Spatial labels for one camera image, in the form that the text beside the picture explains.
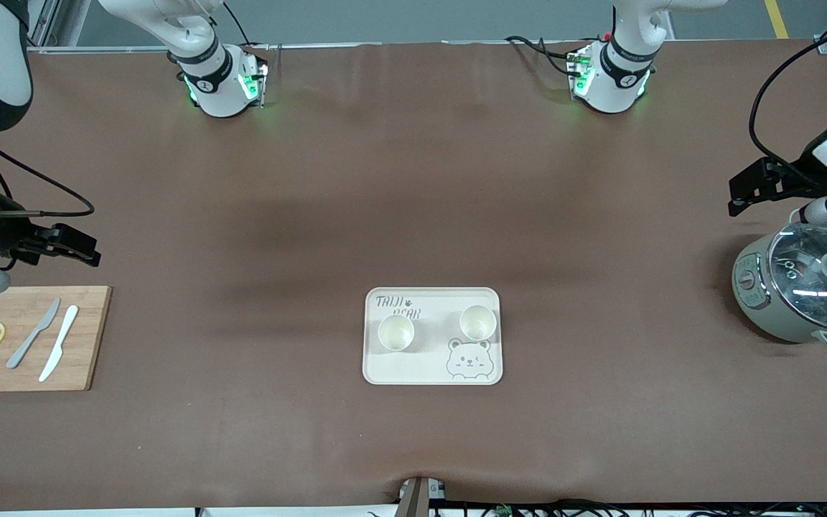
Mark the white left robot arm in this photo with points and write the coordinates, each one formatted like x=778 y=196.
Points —
x=611 y=86

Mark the grey-green electric cooking pot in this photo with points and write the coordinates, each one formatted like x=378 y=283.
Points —
x=751 y=287

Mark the brown table mat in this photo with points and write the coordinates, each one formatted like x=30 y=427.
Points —
x=413 y=179

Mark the grey plastic knife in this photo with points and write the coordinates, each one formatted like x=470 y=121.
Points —
x=33 y=334

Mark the white plastic cup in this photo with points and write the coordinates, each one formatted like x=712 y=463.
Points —
x=395 y=334
x=477 y=323

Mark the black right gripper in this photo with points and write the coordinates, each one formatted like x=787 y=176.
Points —
x=1 y=234

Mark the white plastic knife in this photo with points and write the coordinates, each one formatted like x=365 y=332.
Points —
x=60 y=341

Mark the bamboo cutting board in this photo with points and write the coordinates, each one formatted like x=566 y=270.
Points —
x=90 y=337

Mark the cream tray with bear print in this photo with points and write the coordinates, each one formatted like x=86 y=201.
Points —
x=428 y=366

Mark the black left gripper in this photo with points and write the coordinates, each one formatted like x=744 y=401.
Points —
x=795 y=182

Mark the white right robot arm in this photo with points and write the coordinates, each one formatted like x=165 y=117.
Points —
x=216 y=93

